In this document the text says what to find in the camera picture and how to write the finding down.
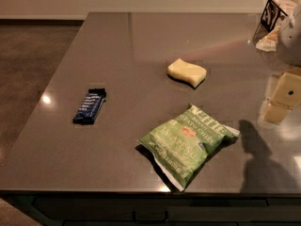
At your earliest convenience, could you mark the black drawer handle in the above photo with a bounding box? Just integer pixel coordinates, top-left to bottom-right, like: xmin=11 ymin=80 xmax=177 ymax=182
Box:
xmin=132 ymin=211 xmax=169 ymax=224

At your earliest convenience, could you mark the dark blue rxbar wrapper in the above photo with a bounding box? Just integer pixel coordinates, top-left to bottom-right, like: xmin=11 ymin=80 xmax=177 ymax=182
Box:
xmin=72 ymin=89 xmax=106 ymax=125

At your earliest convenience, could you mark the black wire napkin basket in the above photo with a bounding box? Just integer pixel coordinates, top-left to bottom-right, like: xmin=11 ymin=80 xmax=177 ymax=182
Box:
xmin=261 ymin=0 xmax=296 ymax=32

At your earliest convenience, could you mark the green jalapeno chips bag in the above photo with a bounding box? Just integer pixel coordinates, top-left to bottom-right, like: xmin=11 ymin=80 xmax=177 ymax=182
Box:
xmin=138 ymin=104 xmax=240 ymax=191

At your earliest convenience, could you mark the yellow sponge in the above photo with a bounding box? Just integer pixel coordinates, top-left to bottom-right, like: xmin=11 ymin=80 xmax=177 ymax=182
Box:
xmin=167 ymin=58 xmax=207 ymax=88

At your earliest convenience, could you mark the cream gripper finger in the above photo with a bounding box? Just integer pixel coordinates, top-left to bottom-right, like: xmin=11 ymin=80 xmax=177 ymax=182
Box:
xmin=271 ymin=67 xmax=301 ymax=109
xmin=260 ymin=99 xmax=292 ymax=124

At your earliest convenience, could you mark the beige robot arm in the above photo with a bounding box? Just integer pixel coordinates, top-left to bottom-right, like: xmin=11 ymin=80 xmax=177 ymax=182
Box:
xmin=256 ymin=0 xmax=301 ymax=124

